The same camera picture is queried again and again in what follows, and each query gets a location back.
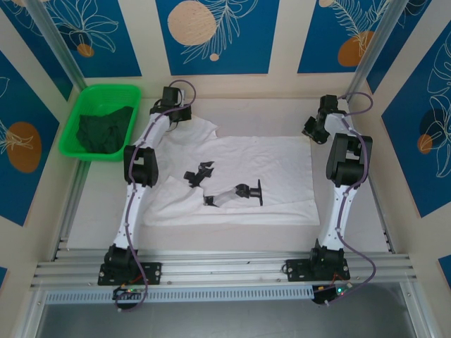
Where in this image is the white printed t-shirt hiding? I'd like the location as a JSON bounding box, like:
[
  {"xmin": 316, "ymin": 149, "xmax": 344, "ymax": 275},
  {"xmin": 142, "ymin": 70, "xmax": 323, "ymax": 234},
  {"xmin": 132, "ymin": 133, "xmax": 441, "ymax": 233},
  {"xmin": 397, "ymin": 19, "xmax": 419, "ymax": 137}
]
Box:
[{"xmin": 142, "ymin": 115, "xmax": 322, "ymax": 228}]

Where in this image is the green plastic basket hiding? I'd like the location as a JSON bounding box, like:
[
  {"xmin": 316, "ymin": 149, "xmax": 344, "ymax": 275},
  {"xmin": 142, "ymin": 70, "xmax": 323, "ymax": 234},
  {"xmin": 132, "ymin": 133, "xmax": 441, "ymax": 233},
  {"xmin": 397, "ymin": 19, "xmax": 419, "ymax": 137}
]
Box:
[{"xmin": 58, "ymin": 84, "xmax": 142, "ymax": 163}]

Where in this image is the dark green t-shirt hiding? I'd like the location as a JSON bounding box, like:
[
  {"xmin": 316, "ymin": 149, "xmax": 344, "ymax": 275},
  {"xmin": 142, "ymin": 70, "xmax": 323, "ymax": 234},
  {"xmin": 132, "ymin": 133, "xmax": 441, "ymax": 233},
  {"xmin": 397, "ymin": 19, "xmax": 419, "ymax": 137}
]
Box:
[{"xmin": 76, "ymin": 105, "xmax": 135, "ymax": 155}]

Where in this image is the grey metal sheet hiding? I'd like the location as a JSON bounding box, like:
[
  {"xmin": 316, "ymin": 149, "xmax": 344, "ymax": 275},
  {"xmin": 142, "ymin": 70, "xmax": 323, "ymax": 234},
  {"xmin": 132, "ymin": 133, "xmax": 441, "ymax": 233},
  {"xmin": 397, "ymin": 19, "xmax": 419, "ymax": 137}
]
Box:
[{"xmin": 33, "ymin": 281, "xmax": 421, "ymax": 338}]

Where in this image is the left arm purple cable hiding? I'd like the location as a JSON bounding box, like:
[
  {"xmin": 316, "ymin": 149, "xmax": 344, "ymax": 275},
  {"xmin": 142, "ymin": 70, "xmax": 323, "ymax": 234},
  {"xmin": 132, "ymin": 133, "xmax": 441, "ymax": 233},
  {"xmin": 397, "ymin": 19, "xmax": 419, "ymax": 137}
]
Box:
[{"xmin": 117, "ymin": 79, "xmax": 197, "ymax": 313}]

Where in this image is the blue floral wall panel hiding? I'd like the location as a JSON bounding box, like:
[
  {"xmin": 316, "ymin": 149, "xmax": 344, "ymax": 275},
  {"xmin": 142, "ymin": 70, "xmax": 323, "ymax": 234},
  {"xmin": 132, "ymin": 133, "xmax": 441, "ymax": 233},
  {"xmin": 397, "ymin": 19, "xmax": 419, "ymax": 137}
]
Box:
[
  {"xmin": 366, "ymin": 0, "xmax": 451, "ymax": 95},
  {"xmin": 381, "ymin": 33, "xmax": 451, "ymax": 218},
  {"xmin": 0, "ymin": 0, "xmax": 74, "ymax": 102},
  {"xmin": 156, "ymin": 0, "xmax": 280, "ymax": 76},
  {"xmin": 0, "ymin": 51, "xmax": 61, "ymax": 227},
  {"xmin": 44, "ymin": 0, "xmax": 142, "ymax": 79},
  {"xmin": 297, "ymin": 0, "xmax": 390, "ymax": 75}
]

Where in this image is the aluminium upright post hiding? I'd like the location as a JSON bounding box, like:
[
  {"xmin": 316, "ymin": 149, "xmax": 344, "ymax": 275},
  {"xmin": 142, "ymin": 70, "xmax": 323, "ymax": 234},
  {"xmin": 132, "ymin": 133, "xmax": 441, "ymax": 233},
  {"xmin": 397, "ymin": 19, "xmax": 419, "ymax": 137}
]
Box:
[
  {"xmin": 25, "ymin": 0, "xmax": 93, "ymax": 103},
  {"xmin": 342, "ymin": 0, "xmax": 402, "ymax": 104}
]

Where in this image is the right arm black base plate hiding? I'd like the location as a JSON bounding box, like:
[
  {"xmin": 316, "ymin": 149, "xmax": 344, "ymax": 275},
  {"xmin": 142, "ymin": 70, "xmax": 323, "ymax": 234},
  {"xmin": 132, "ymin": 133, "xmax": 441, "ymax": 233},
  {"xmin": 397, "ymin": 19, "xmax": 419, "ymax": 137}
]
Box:
[{"xmin": 285, "ymin": 258, "xmax": 352, "ymax": 283}]

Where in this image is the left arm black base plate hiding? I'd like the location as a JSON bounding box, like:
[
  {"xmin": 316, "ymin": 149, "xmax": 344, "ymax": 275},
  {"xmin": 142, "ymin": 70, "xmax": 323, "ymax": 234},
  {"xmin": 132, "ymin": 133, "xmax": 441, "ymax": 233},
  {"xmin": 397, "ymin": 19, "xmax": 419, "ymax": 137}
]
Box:
[{"xmin": 97, "ymin": 261, "xmax": 163, "ymax": 287}]

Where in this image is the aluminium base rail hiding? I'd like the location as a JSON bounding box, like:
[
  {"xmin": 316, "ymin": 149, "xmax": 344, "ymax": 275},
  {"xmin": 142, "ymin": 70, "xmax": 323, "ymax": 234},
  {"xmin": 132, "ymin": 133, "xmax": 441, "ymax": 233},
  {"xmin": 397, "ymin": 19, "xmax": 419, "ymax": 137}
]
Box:
[{"xmin": 30, "ymin": 248, "xmax": 419, "ymax": 292}]

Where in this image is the grey slotted cable duct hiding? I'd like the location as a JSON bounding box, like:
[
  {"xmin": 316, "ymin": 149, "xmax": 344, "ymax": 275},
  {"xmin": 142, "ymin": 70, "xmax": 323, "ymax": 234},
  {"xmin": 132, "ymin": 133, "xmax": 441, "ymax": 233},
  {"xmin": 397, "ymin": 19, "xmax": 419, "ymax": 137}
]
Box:
[{"xmin": 44, "ymin": 285, "xmax": 315, "ymax": 304}]

